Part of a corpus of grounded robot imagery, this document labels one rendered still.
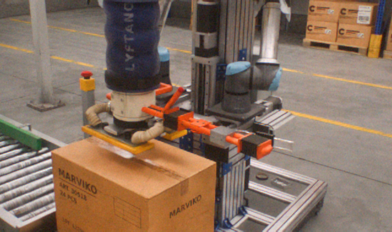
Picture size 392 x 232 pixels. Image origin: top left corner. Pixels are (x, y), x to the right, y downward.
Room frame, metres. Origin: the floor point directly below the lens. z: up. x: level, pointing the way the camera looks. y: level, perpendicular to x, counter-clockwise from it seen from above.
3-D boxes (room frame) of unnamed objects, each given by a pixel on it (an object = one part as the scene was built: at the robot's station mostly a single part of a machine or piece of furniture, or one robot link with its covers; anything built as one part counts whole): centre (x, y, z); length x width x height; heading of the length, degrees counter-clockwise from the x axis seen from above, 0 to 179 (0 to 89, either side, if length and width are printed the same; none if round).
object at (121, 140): (1.74, 0.32, 1.08); 0.34 x 0.10 x 0.05; 49
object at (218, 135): (1.50, -0.10, 1.17); 0.07 x 0.07 x 0.04; 49
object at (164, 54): (2.48, 0.22, 1.20); 0.13 x 0.12 x 0.14; 37
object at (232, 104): (2.19, -0.20, 1.09); 0.15 x 0.15 x 0.10
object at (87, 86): (2.79, 0.68, 0.50); 0.07 x 0.07 x 1.00; 51
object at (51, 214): (2.04, 0.55, 0.58); 0.70 x 0.03 x 0.06; 141
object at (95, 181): (1.81, 0.27, 0.74); 0.60 x 0.40 x 0.40; 51
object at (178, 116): (1.64, 0.07, 1.18); 0.10 x 0.08 x 0.06; 139
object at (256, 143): (1.41, -0.19, 1.18); 0.08 x 0.07 x 0.05; 49
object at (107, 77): (1.81, 0.26, 1.30); 0.23 x 0.23 x 0.04
